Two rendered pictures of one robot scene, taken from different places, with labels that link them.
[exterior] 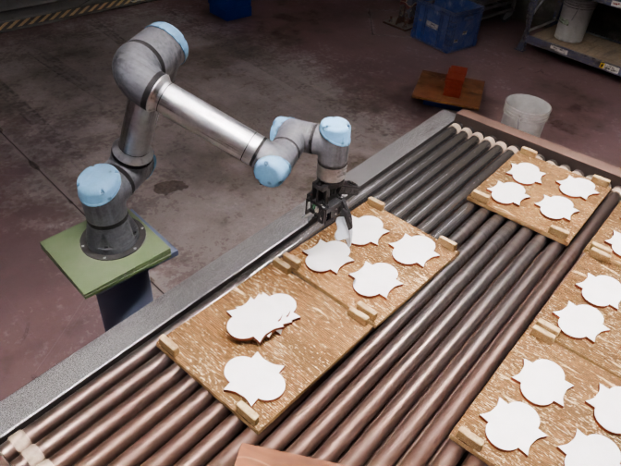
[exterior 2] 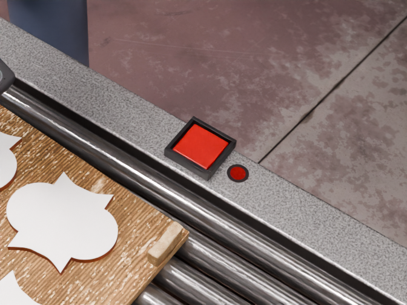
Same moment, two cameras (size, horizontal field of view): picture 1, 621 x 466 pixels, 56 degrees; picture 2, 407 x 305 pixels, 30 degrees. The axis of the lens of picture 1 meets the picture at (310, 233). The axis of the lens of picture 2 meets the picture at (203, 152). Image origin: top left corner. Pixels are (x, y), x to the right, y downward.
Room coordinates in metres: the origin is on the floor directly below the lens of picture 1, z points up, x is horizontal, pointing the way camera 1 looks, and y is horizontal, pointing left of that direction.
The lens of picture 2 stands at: (1.45, -0.68, 1.80)
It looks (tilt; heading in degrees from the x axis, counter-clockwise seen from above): 53 degrees down; 78
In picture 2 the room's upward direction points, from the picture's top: 9 degrees clockwise
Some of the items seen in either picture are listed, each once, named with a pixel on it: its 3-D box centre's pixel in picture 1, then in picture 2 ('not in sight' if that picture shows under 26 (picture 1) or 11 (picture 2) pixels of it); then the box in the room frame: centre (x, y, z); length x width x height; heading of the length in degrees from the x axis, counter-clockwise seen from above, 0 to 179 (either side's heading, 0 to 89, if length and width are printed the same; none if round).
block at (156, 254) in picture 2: (376, 203); (165, 244); (1.52, -0.20, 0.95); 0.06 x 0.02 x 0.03; 50
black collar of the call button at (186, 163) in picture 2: not in sight; (200, 147); (1.58, -0.03, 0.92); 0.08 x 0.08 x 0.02; 53
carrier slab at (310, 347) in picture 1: (267, 336); not in sight; (0.96, 0.09, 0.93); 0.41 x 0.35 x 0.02; 141
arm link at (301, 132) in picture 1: (292, 138); not in sight; (1.25, 0.06, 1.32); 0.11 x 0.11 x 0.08; 74
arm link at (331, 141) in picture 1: (333, 141); not in sight; (1.24, -0.04, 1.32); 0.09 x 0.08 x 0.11; 74
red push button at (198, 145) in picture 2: not in sight; (200, 148); (1.58, -0.03, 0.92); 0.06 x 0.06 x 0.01; 53
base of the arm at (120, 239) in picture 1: (110, 226); not in sight; (1.31, 0.59, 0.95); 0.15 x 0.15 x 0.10
